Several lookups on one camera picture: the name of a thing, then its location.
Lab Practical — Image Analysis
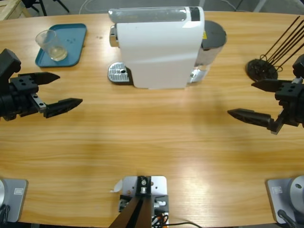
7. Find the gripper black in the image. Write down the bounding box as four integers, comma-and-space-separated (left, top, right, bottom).
0, 72, 83, 122
227, 79, 304, 135

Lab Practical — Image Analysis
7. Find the clear glass cup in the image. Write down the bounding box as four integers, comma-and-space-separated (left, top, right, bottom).
35, 29, 69, 62

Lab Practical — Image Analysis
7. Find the white coffee machine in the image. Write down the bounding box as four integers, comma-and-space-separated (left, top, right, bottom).
108, 6, 205, 90

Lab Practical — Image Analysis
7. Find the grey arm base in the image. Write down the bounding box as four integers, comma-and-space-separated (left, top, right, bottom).
265, 175, 304, 224
0, 178, 29, 223

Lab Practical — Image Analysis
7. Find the black capsule holder with rods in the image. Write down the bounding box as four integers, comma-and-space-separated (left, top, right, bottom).
246, 15, 304, 80

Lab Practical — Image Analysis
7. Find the teal plastic tray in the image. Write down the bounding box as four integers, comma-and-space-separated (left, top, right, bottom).
35, 23, 88, 68

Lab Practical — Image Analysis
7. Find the wooden crate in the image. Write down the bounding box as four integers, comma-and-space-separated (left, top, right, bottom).
0, 0, 33, 21

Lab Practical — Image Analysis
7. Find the black chair base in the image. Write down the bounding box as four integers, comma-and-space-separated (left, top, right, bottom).
22, 0, 71, 17

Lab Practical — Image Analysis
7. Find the white paper tag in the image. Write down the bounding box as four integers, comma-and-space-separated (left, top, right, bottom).
109, 179, 124, 193

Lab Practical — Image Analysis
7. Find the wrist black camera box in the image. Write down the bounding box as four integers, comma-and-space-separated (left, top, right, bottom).
292, 54, 304, 79
0, 48, 22, 84

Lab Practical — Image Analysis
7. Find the white metal frame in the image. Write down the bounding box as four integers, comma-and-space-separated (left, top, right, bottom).
255, 0, 269, 12

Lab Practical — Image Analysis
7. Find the black base cable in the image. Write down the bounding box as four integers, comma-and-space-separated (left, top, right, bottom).
0, 204, 11, 223
277, 209, 297, 228

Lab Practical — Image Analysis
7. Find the black mount cable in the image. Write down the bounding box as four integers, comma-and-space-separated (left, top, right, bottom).
166, 221, 202, 228

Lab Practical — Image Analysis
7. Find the orange wire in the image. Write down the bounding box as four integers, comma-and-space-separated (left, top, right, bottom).
153, 212, 168, 225

